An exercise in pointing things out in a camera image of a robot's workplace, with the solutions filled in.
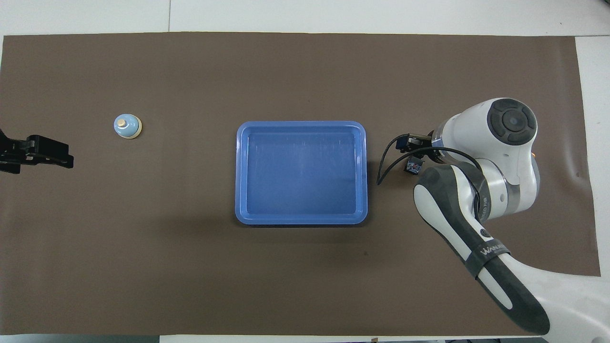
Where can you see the green push button switch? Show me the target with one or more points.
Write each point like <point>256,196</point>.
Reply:
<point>414,166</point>

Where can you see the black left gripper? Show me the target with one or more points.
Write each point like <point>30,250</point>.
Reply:
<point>19,151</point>

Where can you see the brown table mat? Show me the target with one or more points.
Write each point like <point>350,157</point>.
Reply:
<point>190,267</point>

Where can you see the blue plastic tray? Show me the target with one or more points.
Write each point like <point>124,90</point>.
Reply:
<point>301,174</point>

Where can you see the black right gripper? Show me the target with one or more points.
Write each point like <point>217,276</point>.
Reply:
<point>419,143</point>

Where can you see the light blue service bell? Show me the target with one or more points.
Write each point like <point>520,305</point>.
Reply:
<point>127,126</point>

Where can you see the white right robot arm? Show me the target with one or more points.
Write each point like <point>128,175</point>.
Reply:
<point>505,157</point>

